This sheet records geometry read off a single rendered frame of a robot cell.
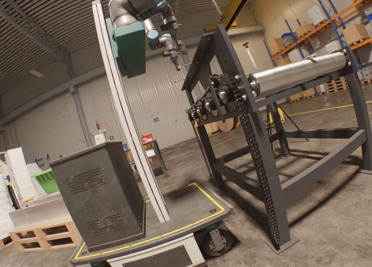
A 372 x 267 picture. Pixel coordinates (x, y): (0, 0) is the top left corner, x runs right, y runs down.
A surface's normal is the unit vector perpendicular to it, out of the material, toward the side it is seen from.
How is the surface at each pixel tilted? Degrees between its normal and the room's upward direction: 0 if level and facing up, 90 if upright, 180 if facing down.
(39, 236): 90
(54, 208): 90
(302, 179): 90
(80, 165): 90
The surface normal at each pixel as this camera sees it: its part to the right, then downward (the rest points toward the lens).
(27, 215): 0.13, -0.04
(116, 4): -0.28, 0.10
